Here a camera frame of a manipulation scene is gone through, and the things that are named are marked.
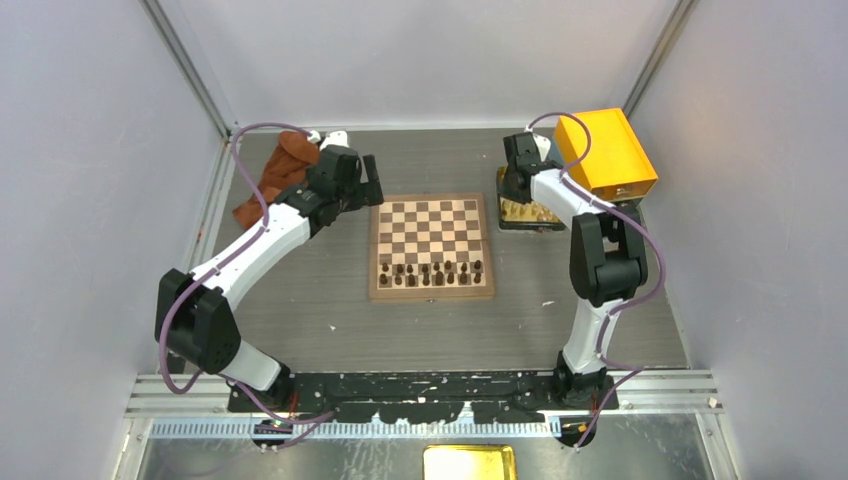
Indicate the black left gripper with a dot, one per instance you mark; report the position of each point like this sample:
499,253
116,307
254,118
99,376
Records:
373,192

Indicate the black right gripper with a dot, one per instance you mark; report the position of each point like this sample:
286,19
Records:
506,191

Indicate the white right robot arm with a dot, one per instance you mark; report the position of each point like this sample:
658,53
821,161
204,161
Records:
607,263

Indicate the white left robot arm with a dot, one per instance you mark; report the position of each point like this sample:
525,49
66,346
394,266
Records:
196,309

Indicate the gold metal tin tray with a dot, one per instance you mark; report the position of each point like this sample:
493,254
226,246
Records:
524,217

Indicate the wooden chessboard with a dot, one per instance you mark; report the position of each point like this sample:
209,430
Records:
445,236

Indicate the brown cloth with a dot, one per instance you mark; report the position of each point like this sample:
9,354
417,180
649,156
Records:
286,167

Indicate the yellow drawer box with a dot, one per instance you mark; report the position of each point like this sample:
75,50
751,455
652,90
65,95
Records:
616,167

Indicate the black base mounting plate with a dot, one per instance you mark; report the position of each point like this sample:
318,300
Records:
511,396

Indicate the gold tin lid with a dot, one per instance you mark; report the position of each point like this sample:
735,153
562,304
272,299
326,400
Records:
481,462

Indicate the aluminium front rail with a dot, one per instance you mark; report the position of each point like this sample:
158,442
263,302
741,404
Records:
203,413

